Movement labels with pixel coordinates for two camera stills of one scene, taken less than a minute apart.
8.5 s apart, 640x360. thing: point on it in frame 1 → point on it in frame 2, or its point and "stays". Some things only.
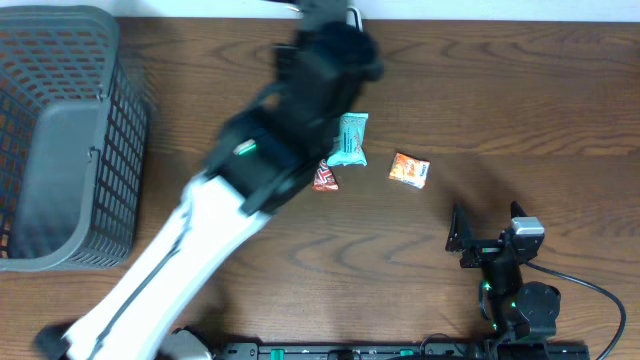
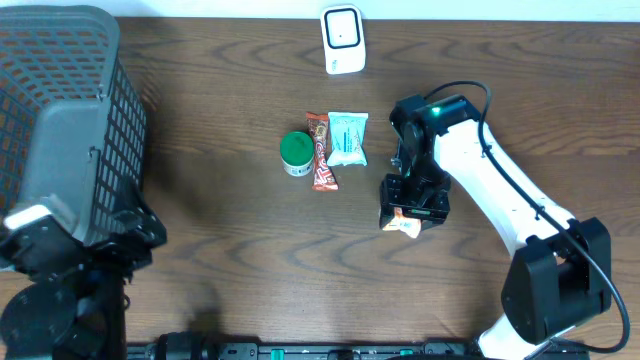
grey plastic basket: [74, 140] stays
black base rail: [404, 350] stays
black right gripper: [482, 250] → [391, 195]
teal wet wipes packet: [352, 143] stays
